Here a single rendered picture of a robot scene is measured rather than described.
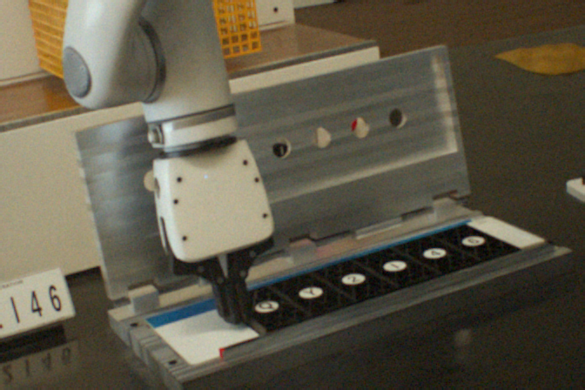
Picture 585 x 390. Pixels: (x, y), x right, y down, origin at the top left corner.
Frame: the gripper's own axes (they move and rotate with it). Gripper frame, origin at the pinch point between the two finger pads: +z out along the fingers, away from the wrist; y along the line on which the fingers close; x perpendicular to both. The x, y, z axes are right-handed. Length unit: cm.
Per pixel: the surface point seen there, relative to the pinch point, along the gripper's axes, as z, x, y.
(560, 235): 4.4, 2.0, 40.5
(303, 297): 1.6, -0.5, 7.1
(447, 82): -14.8, 9.4, 34.4
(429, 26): -19, 115, 99
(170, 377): 4.1, -4.0, -8.9
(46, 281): -4.0, 17.2, -13.5
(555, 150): -1, 27, 60
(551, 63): -9, 62, 90
